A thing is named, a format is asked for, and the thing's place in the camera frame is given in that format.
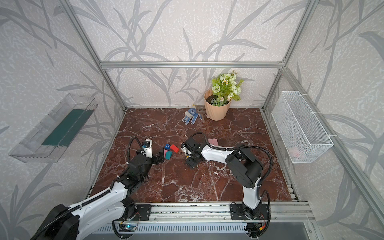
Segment red block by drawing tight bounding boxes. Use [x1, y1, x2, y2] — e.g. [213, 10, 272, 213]
[170, 145, 180, 153]

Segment pink block front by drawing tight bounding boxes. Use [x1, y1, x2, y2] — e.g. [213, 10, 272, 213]
[209, 139, 219, 146]

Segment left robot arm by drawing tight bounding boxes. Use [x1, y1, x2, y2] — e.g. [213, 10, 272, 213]
[32, 151, 165, 240]

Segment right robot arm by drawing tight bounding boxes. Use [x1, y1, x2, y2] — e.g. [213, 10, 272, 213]
[181, 137, 274, 220]

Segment teal block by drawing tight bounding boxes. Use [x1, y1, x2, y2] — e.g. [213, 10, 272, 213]
[165, 151, 173, 160]

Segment blue white garden glove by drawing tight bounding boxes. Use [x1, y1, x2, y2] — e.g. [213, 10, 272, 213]
[182, 108, 202, 125]

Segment small brown rake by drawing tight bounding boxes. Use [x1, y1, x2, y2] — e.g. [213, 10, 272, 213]
[195, 105, 206, 123]

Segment beige flower pot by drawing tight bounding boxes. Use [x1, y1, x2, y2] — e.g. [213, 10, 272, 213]
[204, 90, 231, 121]

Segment left controller board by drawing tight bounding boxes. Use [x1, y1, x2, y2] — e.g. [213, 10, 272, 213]
[119, 223, 138, 232]

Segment green white artificial flowers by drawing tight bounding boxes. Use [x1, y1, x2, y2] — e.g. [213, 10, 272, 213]
[208, 71, 244, 107]

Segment green mat in tray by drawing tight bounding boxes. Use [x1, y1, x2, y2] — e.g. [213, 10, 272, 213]
[42, 109, 94, 147]

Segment pink item in basket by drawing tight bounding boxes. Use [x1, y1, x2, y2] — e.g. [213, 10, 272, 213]
[288, 147, 303, 159]

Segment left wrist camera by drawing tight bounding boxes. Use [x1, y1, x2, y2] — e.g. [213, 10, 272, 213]
[142, 139, 153, 158]

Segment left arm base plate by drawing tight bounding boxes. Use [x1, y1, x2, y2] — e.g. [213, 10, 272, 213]
[129, 204, 152, 221]

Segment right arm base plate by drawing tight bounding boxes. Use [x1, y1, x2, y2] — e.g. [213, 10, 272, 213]
[230, 202, 271, 220]

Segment clear plastic wall tray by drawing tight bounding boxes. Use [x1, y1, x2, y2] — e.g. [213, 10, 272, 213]
[9, 94, 98, 163]

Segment aluminium frame crossbar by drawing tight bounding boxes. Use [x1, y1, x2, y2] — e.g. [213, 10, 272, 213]
[100, 62, 283, 69]

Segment right connector wires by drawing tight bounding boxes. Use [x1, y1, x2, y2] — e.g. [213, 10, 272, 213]
[244, 222, 268, 238]

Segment white wire mesh basket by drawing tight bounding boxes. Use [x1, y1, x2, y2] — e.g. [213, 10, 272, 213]
[272, 91, 334, 164]

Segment aluminium front rail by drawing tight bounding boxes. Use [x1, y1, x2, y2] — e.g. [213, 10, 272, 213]
[62, 201, 316, 224]

